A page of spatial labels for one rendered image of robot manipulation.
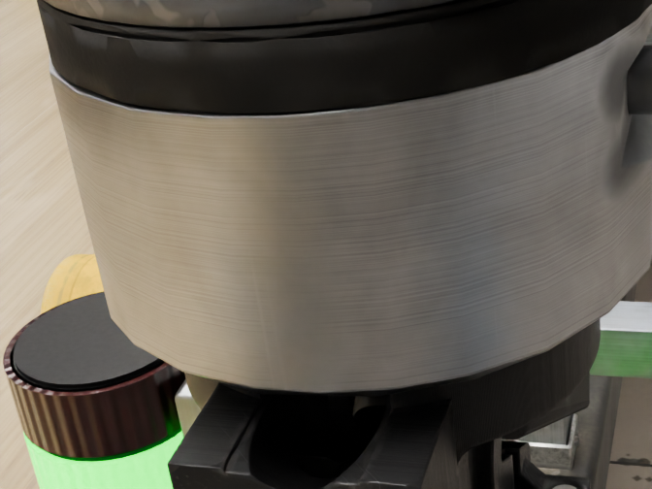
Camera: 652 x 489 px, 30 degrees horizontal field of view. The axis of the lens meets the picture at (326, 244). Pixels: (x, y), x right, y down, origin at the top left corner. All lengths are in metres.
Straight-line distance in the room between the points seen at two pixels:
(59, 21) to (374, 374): 0.06
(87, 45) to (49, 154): 0.99
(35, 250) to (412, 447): 0.82
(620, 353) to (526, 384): 0.48
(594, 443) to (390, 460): 0.84
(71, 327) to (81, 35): 0.23
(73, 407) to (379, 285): 0.21
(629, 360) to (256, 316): 0.51
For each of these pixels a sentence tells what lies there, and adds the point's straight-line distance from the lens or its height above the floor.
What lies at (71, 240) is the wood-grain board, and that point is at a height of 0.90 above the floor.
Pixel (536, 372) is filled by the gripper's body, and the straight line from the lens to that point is 0.18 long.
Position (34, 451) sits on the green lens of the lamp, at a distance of 0.38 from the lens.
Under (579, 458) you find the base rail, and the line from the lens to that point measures 0.99.
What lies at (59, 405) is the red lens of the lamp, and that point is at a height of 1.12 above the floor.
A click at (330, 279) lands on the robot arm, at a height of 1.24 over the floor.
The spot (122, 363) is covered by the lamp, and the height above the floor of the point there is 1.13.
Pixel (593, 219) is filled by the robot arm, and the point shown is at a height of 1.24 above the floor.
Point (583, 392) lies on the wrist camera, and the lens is 0.32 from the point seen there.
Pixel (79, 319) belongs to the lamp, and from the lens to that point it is 0.39.
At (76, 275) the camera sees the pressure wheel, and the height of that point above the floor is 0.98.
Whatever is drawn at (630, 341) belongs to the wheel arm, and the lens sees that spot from 0.66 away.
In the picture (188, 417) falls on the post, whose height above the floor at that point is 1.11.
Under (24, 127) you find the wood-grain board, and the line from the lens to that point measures 1.23.
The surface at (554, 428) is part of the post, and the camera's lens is 0.96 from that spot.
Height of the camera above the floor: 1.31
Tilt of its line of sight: 27 degrees down
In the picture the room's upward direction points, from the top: 8 degrees counter-clockwise
